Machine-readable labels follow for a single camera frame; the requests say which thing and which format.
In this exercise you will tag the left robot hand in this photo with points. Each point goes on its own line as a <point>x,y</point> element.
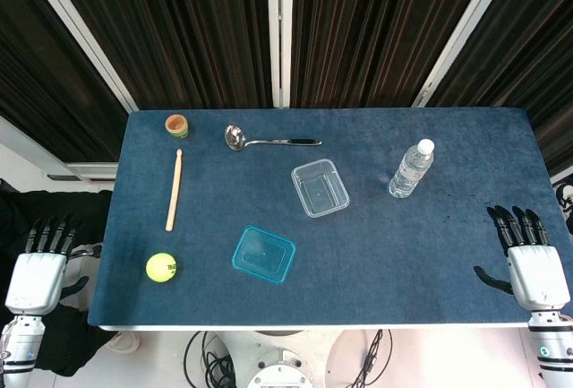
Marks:
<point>36,280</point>

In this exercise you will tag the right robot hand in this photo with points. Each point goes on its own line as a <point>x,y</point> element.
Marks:
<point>535,276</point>

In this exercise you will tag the blue plastic lid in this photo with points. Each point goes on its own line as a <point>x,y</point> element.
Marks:
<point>264,254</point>

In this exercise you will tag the clear plastic container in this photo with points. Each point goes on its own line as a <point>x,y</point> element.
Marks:
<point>320,188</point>

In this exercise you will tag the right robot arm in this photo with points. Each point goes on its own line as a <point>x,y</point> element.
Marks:
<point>550,347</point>

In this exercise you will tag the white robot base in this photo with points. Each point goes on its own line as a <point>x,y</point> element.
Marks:
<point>279,372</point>

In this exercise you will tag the black white graphic sticker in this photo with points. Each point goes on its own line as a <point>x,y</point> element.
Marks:
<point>564,204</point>

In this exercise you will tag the yellow tennis ball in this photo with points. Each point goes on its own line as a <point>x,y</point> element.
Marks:
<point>161,267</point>

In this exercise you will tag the clear plastic water bottle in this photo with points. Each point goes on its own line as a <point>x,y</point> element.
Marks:
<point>409,173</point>

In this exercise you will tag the wooden drumstick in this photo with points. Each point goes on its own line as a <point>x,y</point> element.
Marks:
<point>173,191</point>

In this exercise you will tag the blue table cloth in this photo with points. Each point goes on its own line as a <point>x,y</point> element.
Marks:
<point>358,271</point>

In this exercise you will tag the small orange green cup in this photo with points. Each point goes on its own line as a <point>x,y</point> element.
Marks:
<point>176,127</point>

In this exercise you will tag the dark brown pleated curtain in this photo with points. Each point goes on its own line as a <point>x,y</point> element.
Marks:
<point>192,25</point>

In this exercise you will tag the white slanted frame post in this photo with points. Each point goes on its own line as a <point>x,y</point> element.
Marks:
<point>80,34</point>
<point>465,34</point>

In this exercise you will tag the white vertical frame post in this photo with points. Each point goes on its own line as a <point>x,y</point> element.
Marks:
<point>279,34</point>

